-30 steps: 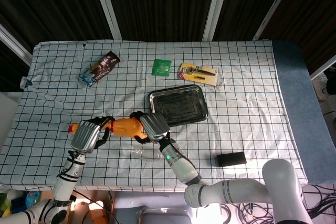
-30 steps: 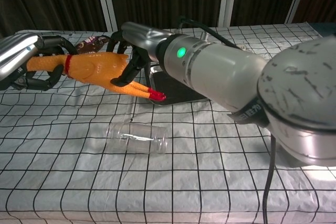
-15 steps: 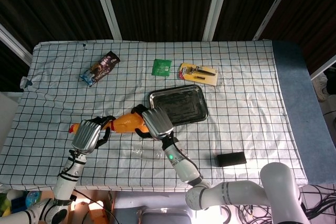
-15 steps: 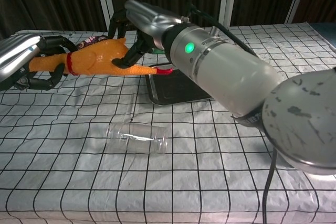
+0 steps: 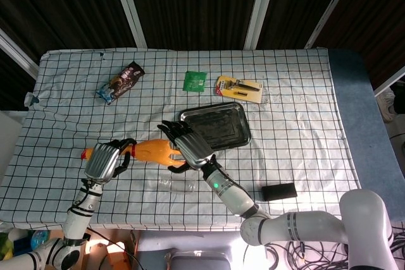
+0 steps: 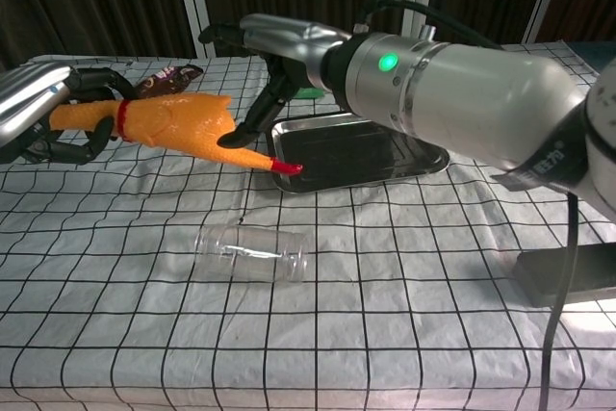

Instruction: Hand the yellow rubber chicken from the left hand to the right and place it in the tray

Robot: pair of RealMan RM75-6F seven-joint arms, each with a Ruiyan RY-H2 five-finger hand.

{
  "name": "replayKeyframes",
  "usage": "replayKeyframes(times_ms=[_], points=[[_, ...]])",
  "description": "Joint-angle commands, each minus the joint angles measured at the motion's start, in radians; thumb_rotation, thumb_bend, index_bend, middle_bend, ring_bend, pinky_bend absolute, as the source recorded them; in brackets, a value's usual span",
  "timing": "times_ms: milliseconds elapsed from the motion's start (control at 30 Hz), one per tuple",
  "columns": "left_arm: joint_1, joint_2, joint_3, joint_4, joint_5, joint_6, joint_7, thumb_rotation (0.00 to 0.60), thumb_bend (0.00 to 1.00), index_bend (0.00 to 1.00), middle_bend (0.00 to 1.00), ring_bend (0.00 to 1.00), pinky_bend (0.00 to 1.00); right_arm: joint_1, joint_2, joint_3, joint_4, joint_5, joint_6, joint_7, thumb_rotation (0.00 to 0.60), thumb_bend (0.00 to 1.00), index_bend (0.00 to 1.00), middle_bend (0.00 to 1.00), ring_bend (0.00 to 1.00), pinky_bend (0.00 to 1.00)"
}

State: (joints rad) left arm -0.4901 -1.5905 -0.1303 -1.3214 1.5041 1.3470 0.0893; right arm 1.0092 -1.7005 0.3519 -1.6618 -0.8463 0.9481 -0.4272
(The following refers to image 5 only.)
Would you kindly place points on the yellow carded razor pack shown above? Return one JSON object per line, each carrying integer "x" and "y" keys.
{"x": 240, "y": 89}

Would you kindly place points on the orange rubber chicken toy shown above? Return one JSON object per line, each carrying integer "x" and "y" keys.
{"x": 155, "y": 153}

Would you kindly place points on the green foil packet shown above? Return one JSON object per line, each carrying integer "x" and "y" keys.
{"x": 194, "y": 82}

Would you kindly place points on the black rectangular box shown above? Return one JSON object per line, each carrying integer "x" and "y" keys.
{"x": 279, "y": 192}

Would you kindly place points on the white sneaker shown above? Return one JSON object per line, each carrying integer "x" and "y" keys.
{"x": 386, "y": 104}

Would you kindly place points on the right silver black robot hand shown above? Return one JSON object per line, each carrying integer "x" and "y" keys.
{"x": 193, "y": 148}

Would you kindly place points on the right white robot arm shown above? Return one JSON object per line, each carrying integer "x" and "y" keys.
{"x": 316, "y": 225}

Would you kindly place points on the dark pleated curtain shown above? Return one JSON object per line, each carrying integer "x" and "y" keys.
{"x": 196, "y": 4}

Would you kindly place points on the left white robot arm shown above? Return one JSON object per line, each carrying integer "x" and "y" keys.
{"x": 77, "y": 219}

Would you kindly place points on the clear plastic jar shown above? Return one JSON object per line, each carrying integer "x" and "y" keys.
{"x": 171, "y": 184}

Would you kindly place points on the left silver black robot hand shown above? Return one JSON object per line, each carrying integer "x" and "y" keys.
{"x": 99, "y": 162}

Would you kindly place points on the white double frame post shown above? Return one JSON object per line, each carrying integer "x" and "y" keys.
{"x": 128, "y": 7}

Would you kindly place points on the stainless steel rectangular tray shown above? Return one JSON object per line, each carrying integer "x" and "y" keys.
{"x": 224, "y": 127}

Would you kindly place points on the white black-grid tablecloth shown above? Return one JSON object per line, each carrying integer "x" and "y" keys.
{"x": 284, "y": 143}

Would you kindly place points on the blue table pad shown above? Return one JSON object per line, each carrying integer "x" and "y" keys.
{"x": 354, "y": 93}

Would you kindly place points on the brown chocolate snack bag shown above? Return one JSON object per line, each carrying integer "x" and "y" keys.
{"x": 121, "y": 83}

